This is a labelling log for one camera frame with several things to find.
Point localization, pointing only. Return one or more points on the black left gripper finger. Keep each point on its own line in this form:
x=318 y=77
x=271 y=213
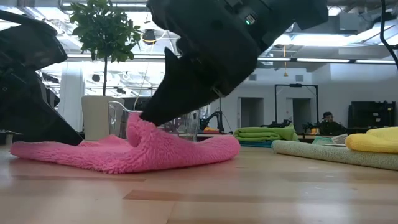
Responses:
x=28 y=118

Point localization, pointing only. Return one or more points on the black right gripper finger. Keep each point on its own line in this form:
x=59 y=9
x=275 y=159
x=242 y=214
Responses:
x=186 y=90

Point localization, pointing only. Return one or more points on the pink microfiber towel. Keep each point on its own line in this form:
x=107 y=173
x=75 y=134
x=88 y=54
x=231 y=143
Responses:
x=140 y=155

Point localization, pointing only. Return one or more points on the blue microfiber towel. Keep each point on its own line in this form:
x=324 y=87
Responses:
x=255 y=144

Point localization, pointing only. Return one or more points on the bright green microfiber towel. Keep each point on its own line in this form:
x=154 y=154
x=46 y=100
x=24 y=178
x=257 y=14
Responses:
x=264 y=133

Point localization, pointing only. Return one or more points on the yellow microfiber towel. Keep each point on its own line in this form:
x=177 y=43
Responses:
x=373 y=141

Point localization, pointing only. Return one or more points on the black background robot arm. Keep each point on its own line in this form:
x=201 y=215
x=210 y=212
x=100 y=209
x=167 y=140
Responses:
x=217 y=115

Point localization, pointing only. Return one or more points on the white round column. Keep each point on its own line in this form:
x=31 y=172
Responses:
x=71 y=102

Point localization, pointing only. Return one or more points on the black ceiling lamp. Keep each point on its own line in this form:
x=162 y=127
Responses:
x=150 y=36

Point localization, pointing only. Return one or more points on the white planter pot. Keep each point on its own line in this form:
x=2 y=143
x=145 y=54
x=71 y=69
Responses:
x=94 y=118

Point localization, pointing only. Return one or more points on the clear plastic bin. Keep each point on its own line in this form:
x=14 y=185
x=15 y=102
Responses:
x=116 y=115

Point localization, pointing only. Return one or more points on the green leafy tree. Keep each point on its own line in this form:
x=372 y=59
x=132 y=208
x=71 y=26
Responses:
x=102 y=31

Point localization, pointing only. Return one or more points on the person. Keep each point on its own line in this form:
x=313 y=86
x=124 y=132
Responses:
x=331 y=127

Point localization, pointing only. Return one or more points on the pale green waffle towel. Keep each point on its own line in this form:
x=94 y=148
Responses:
x=326 y=154

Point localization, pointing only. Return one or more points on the black cabinet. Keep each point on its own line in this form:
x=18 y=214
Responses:
x=370 y=113

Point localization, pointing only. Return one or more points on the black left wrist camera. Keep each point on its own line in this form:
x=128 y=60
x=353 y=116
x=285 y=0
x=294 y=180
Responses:
x=31 y=43

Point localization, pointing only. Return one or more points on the black gantry frame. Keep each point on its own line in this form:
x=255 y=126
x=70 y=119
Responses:
x=295 y=85

